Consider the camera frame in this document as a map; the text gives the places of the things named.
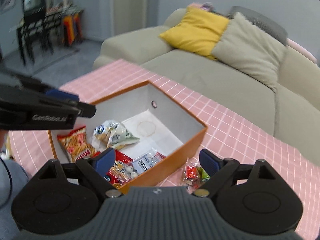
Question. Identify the pink cushion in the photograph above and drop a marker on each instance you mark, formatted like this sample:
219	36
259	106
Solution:
303	50

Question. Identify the red cartoon snack bag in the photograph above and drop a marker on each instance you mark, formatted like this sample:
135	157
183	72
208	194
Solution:
120	168

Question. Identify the white door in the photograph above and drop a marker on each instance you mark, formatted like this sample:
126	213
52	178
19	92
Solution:
120	16

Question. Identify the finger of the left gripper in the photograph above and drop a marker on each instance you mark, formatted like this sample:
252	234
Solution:
80	108
62	95

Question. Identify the yellow cushion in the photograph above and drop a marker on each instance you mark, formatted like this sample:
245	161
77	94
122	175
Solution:
198	32

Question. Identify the white blue snack bag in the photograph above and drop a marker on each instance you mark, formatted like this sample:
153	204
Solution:
112	134

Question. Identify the beige cushion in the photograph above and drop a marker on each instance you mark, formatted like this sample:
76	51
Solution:
252	51

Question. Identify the grey cushion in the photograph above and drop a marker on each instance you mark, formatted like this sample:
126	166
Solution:
264	23

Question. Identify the clear packet with white balls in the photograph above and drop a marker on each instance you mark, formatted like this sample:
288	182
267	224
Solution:
143	163

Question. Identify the orange cardboard box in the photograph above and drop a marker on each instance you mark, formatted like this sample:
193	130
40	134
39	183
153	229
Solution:
160	122

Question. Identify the red green candy packet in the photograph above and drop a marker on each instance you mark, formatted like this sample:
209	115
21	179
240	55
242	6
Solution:
193	175

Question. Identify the red orange fries snack bag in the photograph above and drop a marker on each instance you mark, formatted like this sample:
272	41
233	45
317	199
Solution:
76	145

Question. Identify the stacked colourful stools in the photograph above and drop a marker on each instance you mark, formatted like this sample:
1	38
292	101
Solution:
72	30

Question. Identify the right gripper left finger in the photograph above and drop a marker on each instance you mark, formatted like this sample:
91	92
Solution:
92	172

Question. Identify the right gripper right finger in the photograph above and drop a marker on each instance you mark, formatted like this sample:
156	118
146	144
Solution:
221	172

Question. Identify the beige sofa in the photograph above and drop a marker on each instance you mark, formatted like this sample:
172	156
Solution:
291	113

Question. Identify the black dining table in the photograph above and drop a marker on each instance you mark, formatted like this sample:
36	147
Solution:
37	26

